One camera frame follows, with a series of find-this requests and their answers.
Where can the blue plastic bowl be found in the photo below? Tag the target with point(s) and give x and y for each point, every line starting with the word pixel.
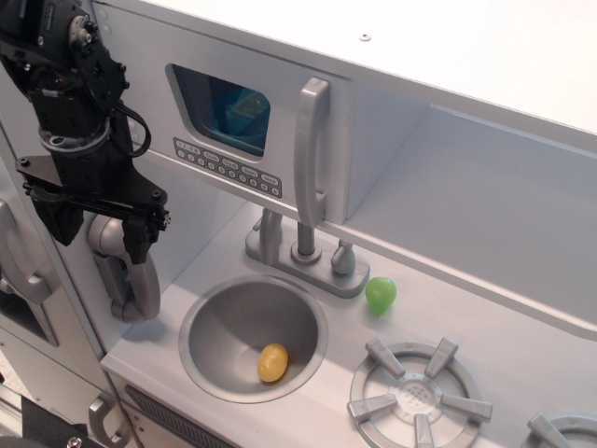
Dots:
pixel 243 115

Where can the grey fridge door handle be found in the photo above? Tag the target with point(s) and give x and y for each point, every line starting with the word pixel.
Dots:
pixel 17 266

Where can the grey microwave door handle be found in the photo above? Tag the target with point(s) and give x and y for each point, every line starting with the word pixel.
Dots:
pixel 313 109

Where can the grey toy telephone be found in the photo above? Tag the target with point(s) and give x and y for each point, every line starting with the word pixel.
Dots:
pixel 134 289

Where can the yellow plastic lemon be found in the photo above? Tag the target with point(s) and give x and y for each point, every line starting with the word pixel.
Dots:
pixel 272 363

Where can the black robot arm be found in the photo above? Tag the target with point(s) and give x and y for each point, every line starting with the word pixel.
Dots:
pixel 53 53

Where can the round metal sink bowl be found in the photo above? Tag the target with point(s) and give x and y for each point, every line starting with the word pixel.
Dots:
pixel 227 327

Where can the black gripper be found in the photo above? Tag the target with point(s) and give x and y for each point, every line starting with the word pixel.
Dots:
pixel 100 179

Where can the white toy microwave door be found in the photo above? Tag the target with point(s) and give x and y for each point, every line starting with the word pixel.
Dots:
pixel 178 64

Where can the grey oven door handle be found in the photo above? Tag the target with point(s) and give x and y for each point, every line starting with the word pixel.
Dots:
pixel 107 424

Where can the green plastic pear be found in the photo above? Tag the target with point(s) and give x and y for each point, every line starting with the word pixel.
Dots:
pixel 380 293

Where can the grey toy faucet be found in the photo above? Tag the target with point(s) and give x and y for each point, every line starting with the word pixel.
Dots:
pixel 295 249

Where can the grey toy stove burner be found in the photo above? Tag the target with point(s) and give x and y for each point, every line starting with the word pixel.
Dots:
pixel 416 395

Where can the white toy kitchen cabinet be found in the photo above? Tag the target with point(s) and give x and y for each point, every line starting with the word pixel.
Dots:
pixel 471 184

